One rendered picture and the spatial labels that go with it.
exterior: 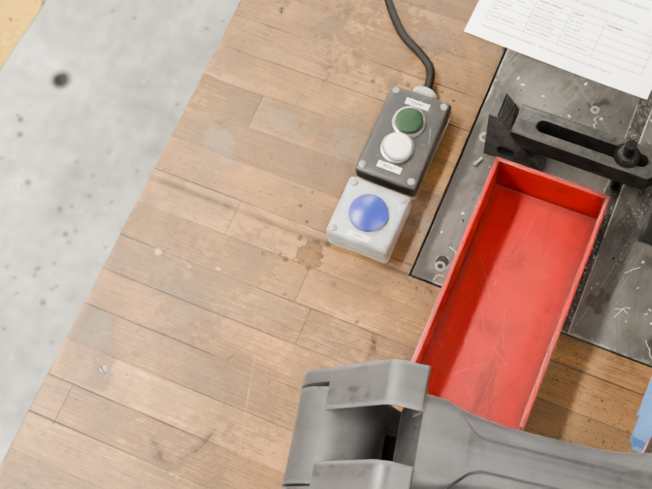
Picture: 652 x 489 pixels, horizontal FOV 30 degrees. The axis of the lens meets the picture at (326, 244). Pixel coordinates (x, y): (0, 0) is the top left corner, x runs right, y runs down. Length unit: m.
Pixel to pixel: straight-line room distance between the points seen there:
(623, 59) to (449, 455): 0.70
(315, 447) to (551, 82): 0.65
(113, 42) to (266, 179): 1.22
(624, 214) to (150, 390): 0.51
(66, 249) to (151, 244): 1.03
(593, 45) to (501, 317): 0.33
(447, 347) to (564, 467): 0.45
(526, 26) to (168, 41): 1.20
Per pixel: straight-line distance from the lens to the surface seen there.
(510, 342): 1.22
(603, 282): 1.26
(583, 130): 1.24
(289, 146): 1.31
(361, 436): 0.81
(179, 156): 1.32
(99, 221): 2.31
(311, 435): 0.81
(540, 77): 1.35
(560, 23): 1.38
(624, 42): 1.38
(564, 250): 1.26
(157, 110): 2.38
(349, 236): 1.23
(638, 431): 1.11
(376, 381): 0.77
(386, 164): 1.26
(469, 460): 0.77
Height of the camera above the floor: 2.07
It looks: 69 degrees down
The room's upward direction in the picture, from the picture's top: 10 degrees counter-clockwise
